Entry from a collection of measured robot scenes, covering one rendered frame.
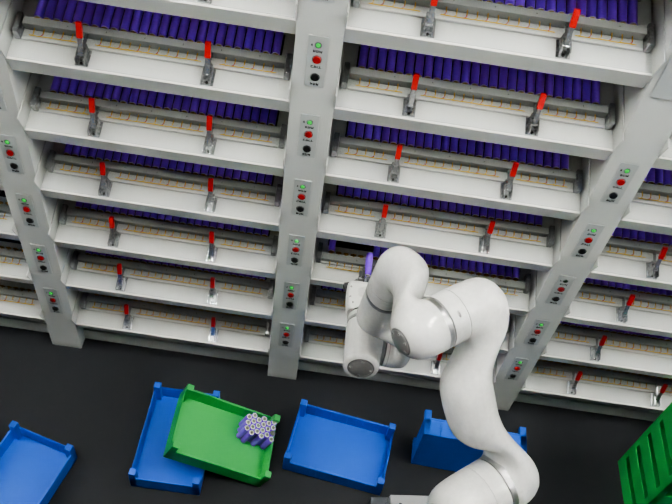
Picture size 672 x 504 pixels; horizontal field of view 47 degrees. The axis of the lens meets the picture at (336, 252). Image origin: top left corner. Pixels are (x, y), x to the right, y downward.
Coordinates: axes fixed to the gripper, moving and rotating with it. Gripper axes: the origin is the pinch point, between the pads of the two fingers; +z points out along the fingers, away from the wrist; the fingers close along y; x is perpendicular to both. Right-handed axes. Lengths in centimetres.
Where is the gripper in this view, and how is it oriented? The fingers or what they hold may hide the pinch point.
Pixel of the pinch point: (367, 276)
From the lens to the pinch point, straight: 198.6
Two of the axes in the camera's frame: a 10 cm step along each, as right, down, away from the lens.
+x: -1.3, 7.5, 6.5
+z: 0.8, -6.4, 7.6
